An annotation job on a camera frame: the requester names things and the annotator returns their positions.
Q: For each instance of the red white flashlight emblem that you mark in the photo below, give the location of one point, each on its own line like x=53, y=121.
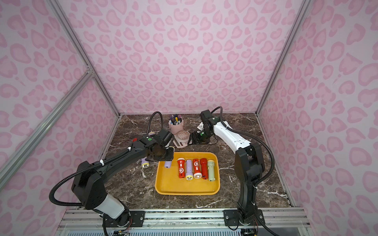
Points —
x=197, y=170

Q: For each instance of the pink calculator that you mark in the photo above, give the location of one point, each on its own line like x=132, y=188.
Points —
x=178, y=143

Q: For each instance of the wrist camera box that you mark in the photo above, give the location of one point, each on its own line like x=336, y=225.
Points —
x=163, y=137
x=205, y=116

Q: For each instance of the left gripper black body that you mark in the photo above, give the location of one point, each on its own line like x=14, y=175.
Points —
x=167, y=153

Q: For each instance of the pink metal pen bucket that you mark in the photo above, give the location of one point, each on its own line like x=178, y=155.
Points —
x=176, y=124

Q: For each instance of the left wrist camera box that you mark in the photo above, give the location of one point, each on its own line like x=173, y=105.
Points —
x=163, y=137

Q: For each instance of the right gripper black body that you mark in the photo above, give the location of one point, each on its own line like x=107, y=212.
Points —
x=196, y=138

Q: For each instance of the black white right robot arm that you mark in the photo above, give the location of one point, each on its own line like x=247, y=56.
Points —
x=248, y=163

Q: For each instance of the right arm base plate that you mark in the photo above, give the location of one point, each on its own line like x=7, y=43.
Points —
x=235, y=217

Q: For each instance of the aluminium front rail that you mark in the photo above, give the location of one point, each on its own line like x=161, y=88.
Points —
x=286, y=221

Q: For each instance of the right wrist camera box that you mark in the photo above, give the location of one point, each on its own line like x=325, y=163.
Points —
x=205, y=116

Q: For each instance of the beige tape roll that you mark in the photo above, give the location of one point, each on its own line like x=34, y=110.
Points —
x=183, y=135

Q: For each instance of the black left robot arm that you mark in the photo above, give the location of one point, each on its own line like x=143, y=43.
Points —
x=89, y=185

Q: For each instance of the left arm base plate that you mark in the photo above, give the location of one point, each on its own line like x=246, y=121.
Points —
x=133, y=218

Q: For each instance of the plain red flashlight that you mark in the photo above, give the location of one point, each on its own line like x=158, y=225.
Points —
x=204, y=168

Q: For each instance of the purple flashlight group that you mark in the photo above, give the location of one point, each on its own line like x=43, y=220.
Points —
x=189, y=170

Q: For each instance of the pale green flashlight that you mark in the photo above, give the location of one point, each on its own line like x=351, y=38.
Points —
x=211, y=170

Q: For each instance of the yellow plastic tray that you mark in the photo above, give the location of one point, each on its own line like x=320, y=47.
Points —
x=168, y=181

